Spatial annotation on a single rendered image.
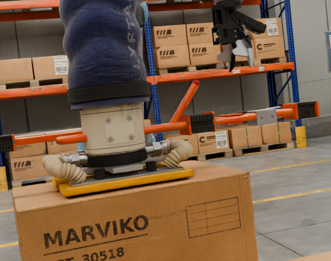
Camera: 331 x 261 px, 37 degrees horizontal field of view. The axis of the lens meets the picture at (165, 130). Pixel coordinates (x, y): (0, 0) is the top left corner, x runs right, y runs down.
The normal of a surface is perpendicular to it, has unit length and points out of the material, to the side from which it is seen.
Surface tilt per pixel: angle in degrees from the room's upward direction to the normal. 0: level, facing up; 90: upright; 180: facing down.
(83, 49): 76
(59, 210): 90
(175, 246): 90
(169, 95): 90
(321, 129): 90
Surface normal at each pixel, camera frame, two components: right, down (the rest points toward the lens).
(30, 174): 0.25, 0.06
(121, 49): 0.57, -0.30
